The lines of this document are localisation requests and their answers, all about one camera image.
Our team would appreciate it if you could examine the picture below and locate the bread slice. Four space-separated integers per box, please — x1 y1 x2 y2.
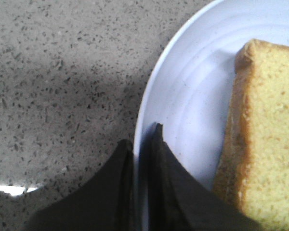
213 39 289 231

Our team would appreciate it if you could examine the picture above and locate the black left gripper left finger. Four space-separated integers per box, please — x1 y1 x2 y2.
26 140 133 231

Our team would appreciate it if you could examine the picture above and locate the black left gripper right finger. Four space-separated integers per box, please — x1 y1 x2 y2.
143 123 263 231

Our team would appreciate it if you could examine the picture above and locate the light blue plate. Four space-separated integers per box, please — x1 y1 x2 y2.
133 0 289 231

